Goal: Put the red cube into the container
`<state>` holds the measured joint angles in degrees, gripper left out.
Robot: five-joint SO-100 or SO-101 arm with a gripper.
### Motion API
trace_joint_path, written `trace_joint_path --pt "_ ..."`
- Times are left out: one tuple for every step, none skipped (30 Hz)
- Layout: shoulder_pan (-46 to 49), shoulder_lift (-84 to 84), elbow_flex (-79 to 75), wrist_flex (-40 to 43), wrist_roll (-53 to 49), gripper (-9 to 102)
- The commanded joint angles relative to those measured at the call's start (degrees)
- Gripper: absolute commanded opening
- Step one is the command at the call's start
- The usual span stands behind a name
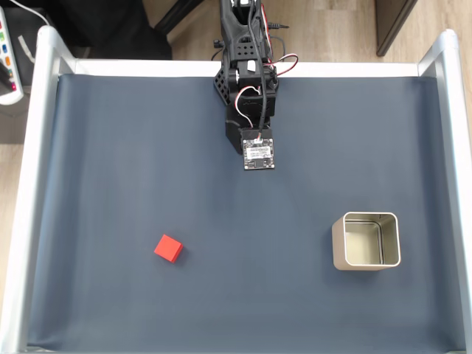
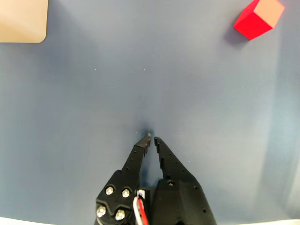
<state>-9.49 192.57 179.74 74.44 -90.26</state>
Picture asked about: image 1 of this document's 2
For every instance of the red cube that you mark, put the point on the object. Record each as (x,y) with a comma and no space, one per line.
(168,249)

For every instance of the square metal tin container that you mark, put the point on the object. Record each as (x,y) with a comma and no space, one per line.
(363,239)

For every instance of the blue-grey table mat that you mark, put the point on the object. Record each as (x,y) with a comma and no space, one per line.
(110,166)

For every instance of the black office chair base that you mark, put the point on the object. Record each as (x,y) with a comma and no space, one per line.
(177,14)

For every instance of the dark wooden cabinet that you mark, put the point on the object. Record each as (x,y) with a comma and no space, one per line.
(394,22)

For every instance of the black fabric bag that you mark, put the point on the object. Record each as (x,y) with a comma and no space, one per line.
(110,29)

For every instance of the white tape strip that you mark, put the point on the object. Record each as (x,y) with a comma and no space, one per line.
(26,48)

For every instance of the white device with coloured buttons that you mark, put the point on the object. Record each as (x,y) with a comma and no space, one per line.
(7,73)

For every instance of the bare camera circuit board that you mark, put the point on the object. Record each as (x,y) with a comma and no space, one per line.
(259,155)

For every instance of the white metal table frame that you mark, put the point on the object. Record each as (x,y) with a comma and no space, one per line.
(37,147)

